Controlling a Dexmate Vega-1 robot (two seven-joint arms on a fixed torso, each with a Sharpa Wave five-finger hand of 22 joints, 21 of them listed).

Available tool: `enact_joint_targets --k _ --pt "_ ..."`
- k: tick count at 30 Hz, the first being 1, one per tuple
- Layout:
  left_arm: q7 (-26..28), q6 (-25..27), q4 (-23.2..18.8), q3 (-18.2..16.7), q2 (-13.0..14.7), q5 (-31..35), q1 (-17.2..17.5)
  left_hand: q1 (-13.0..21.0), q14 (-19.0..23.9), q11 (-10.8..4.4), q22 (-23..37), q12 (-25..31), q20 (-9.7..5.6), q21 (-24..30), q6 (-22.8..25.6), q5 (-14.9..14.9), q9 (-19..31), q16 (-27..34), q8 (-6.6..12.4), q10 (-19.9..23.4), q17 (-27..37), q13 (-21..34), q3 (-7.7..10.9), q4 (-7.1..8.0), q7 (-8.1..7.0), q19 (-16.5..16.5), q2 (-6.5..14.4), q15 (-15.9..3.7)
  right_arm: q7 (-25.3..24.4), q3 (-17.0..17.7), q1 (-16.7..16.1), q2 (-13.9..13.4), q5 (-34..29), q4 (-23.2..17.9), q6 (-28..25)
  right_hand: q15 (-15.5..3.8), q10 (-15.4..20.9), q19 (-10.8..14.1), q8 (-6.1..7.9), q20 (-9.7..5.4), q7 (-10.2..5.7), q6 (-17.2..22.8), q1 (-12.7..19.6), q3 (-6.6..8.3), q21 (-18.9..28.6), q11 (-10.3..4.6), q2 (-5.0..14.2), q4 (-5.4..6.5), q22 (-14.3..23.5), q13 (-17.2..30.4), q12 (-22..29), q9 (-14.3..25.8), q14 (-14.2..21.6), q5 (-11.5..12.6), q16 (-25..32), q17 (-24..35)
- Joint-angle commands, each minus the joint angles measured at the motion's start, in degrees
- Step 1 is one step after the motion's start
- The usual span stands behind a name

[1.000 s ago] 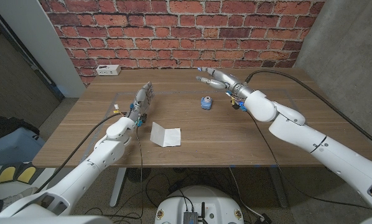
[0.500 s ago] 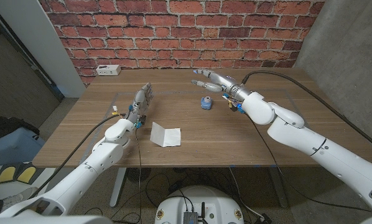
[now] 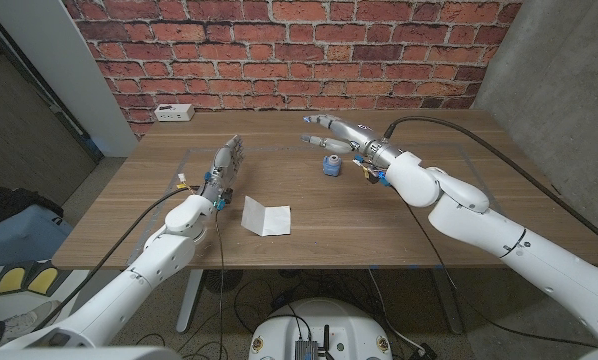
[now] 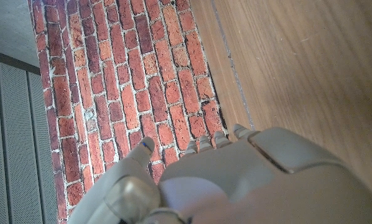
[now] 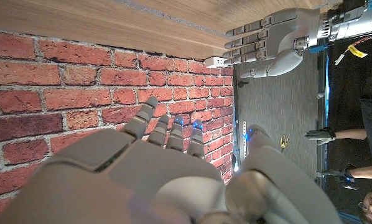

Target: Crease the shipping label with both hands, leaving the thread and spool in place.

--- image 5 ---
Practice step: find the bare person forearm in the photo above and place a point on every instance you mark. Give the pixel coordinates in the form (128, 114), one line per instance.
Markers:
(368, 172)
(351, 134)

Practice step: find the white perforated strip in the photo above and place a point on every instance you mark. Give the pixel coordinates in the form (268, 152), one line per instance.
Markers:
(244, 140)

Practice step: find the red brick print backdrop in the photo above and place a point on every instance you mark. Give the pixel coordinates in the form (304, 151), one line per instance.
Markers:
(80, 87)

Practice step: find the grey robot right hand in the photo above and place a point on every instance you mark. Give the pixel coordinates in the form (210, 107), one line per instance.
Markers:
(161, 186)

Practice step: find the black gloved person hand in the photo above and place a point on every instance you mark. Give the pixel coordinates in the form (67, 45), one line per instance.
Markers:
(340, 174)
(321, 135)

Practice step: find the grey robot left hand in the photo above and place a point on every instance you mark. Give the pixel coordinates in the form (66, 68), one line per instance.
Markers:
(285, 34)

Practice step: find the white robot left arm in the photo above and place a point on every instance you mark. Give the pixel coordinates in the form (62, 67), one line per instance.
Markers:
(351, 21)

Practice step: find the white power strip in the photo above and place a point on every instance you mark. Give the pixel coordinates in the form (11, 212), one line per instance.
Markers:
(215, 62)

